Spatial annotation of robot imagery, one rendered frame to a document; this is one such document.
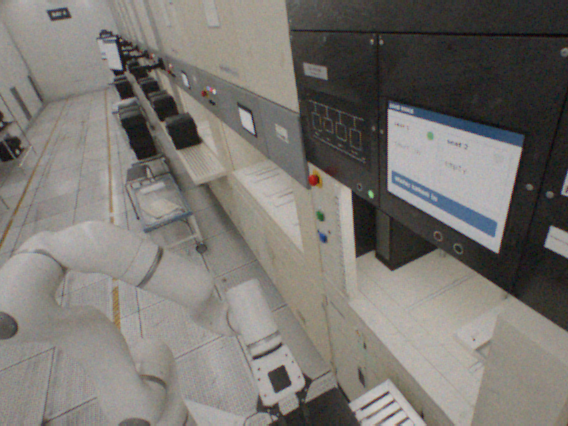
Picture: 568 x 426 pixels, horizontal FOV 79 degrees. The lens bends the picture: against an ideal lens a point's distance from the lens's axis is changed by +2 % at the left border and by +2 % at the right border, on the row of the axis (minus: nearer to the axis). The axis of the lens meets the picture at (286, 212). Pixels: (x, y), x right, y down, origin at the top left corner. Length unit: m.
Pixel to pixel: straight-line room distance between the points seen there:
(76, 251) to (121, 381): 0.34
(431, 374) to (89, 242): 0.99
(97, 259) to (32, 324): 0.15
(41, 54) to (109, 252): 13.67
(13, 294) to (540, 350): 0.84
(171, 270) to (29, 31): 13.70
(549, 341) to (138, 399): 0.80
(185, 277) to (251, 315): 0.18
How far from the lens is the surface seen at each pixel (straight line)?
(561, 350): 0.67
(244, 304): 0.81
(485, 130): 0.61
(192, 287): 0.73
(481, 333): 1.31
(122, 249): 0.70
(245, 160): 2.59
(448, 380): 1.22
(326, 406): 1.00
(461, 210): 0.70
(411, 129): 0.72
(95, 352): 0.88
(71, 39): 14.17
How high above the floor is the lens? 1.90
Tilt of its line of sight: 32 degrees down
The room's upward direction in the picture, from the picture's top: 11 degrees counter-clockwise
